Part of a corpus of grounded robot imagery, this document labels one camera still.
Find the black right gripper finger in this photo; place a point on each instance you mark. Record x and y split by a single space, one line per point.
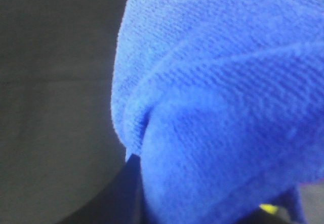
121 202

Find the black table cloth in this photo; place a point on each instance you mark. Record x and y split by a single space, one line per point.
58 146

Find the blue microfibre towel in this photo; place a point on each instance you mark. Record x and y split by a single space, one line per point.
222 100

